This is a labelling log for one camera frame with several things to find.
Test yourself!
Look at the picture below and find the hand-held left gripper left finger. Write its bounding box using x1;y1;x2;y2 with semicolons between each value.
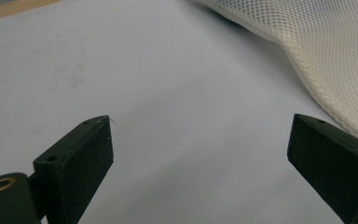
32;115;115;224

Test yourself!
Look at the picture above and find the white cloth with printed emblem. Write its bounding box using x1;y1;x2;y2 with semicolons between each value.
195;0;358;148

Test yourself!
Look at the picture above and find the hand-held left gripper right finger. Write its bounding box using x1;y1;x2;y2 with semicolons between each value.
286;113;358;224

